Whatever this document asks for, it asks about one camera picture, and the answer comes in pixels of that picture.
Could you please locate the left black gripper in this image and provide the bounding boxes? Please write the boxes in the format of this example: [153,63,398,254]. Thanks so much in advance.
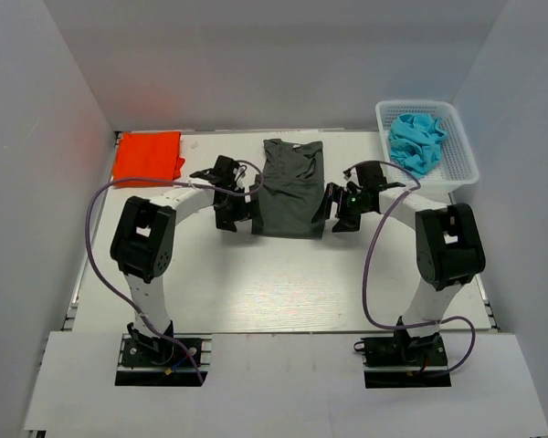
[214,184,263,232]

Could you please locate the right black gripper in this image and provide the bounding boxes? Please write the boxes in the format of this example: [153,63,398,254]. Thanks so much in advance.
[312,182,372,233]

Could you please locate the dark grey t-shirt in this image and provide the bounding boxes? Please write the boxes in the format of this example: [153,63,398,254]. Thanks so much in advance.
[251,139,325,240]

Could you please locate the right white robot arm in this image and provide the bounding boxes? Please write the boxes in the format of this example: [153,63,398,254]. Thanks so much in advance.
[312,160,486,364]

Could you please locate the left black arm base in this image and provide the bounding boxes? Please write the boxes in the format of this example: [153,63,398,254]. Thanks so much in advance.
[114,334,203,388]

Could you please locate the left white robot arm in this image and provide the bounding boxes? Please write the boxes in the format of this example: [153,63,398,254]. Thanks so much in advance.
[111,155,263,364]

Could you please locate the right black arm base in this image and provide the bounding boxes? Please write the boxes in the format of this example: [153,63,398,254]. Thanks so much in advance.
[353,330,451,389]

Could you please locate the crumpled light blue t-shirt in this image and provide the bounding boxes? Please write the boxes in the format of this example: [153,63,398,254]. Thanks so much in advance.
[387,113,448,178]

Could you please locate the folded orange t-shirt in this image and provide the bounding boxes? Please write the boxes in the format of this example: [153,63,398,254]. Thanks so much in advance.
[112,131,185,181]

